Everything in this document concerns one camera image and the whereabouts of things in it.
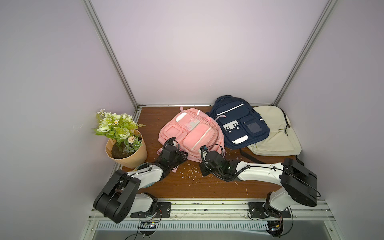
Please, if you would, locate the navy blue backpack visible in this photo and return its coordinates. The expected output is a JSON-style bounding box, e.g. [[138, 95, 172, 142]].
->
[[207, 95, 270, 150]]

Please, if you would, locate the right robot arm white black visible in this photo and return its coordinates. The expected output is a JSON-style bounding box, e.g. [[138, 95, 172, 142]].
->
[[199, 147, 321, 213]]

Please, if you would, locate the cream canvas backpack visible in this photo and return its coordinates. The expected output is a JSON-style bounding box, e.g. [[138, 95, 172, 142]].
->
[[247, 106, 302, 157]]

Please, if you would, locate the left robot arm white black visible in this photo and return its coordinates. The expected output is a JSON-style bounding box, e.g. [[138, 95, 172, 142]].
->
[[93, 144, 188, 224]]

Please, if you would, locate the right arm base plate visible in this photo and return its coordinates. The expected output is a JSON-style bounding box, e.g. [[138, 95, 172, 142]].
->
[[248, 202, 292, 219]]

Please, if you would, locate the brown paper flower pot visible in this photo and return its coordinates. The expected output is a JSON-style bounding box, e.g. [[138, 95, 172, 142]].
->
[[106, 130, 148, 169]]

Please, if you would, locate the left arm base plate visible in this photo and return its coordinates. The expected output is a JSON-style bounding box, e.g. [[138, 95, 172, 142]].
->
[[130, 202, 172, 220]]

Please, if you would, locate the teal bowl with handle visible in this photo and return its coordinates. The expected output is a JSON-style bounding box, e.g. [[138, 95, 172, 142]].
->
[[131, 163, 162, 189]]

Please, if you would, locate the pink backpack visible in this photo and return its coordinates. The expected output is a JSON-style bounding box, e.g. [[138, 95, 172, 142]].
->
[[158, 108, 226, 163]]

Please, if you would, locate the artificial green flower bouquet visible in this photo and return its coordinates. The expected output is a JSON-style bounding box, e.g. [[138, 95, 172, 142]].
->
[[94, 109, 145, 155]]

